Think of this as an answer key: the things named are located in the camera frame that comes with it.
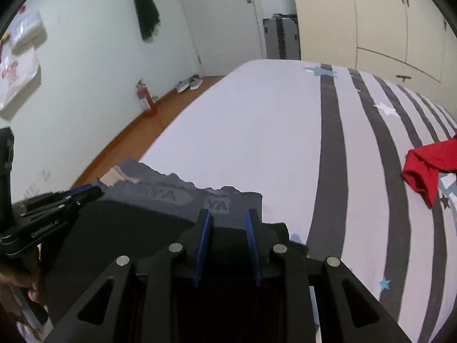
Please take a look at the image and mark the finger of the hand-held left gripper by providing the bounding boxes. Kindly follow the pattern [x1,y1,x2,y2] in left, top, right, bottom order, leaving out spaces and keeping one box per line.
[21,184,104,205]
[19,197,88,219]

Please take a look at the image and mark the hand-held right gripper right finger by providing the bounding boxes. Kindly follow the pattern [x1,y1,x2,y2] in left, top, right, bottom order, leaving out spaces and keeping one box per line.
[246,209,411,343]

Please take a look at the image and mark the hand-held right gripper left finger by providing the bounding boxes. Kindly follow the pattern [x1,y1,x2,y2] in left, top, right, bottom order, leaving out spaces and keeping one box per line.
[45,209,214,343]

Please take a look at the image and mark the black pants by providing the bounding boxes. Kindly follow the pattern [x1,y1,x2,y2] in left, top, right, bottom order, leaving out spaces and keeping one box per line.
[39,157,310,343]

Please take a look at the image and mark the person's left hand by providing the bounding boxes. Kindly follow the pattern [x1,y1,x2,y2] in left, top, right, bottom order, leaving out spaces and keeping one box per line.
[0,246,45,306]

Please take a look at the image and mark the red fire extinguisher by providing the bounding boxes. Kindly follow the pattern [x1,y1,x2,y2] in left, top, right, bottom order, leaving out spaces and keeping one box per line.
[135,79,157,118]

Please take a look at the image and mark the bed with striped sheet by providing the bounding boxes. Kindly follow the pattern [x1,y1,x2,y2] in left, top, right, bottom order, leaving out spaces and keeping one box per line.
[71,59,457,343]

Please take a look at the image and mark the large white printed bag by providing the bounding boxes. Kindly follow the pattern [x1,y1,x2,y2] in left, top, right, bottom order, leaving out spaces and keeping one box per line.
[0,46,41,112]

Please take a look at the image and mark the small white plastic bag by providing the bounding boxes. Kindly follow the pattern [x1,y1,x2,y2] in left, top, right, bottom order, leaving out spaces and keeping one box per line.
[9,10,47,55]

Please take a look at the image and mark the red garment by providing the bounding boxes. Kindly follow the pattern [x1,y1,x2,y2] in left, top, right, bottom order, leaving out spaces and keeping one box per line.
[402,134,457,210]

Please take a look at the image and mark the dark hanging garment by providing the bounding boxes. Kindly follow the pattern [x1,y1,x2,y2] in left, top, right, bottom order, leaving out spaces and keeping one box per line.
[129,0,161,41]

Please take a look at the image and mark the white door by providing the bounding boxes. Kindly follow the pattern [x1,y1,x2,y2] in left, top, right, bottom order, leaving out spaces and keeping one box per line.
[171,0,268,78]

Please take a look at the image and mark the dark ribbed suitcase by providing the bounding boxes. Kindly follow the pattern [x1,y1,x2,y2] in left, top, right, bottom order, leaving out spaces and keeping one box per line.
[262,13,301,61]

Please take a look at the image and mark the cream wardrobe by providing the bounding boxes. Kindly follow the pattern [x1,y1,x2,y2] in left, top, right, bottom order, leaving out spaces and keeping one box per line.
[287,0,457,95]

